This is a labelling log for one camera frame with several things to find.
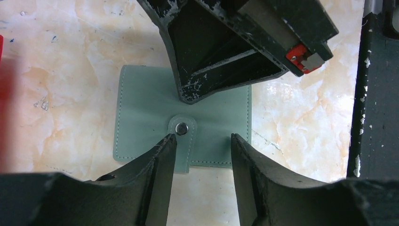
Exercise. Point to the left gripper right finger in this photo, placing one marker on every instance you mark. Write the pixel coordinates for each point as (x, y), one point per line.
(269, 194)

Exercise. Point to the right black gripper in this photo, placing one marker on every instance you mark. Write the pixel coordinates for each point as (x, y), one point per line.
(260, 40)

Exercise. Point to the red plastic bin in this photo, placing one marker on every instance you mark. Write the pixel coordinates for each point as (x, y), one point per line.
(8, 80)

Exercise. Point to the sage green card holder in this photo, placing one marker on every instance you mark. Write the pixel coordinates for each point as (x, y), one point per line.
(149, 108)

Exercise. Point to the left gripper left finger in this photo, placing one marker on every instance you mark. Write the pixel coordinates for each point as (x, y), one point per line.
(136, 194)

